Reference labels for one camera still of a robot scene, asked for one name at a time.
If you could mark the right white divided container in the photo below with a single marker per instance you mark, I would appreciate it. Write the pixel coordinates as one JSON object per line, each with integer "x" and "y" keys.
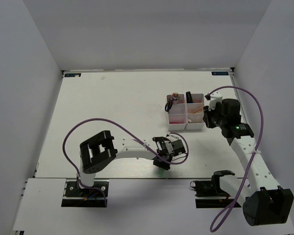
{"x": 197, "y": 119}

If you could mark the white divided container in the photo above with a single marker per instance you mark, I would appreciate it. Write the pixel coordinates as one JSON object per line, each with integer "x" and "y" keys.
{"x": 197, "y": 119}
{"x": 178, "y": 111}

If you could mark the blue table label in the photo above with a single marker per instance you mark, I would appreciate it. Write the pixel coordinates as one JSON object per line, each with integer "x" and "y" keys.
{"x": 72, "y": 75}
{"x": 219, "y": 73}

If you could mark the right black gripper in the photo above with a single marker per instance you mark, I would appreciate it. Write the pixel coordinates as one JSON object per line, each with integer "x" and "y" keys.
{"x": 207, "y": 114}

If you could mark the left white divided container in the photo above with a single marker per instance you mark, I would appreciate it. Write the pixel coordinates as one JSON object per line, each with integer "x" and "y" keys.
{"x": 178, "y": 111}

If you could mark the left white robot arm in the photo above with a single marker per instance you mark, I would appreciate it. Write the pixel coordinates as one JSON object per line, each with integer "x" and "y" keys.
{"x": 97, "y": 152}

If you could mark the right blue table label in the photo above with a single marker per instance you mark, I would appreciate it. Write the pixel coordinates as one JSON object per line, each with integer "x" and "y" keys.
{"x": 219, "y": 73}

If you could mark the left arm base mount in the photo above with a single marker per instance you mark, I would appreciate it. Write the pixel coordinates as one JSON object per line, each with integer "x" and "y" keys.
{"x": 74, "y": 196}

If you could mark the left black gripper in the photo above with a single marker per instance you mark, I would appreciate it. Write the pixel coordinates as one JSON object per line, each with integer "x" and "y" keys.
{"x": 164, "y": 165}

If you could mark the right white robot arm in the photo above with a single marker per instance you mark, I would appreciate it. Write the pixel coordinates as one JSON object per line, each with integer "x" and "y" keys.
{"x": 264, "y": 201}

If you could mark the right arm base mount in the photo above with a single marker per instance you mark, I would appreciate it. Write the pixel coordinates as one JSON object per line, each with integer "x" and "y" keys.
{"x": 208, "y": 198}

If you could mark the left blue table label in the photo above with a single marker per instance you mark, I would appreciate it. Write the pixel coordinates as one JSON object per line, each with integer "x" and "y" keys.
{"x": 72, "y": 75}

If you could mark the pink correction tape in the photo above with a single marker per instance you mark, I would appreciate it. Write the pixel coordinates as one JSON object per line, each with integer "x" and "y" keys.
{"x": 181, "y": 121}

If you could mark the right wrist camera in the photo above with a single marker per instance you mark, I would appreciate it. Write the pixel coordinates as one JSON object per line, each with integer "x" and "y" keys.
{"x": 213, "y": 98}

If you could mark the green capped black marker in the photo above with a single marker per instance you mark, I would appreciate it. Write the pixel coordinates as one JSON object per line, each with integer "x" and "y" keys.
{"x": 189, "y": 98}

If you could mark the black handled scissors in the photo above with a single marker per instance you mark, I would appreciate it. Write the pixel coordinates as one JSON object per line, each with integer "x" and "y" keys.
{"x": 168, "y": 105}

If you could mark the pink tube of pencils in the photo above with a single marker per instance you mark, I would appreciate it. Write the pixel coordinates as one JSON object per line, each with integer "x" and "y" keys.
{"x": 175, "y": 98}

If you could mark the green correction tape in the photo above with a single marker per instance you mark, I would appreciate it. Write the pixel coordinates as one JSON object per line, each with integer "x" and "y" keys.
{"x": 160, "y": 172}

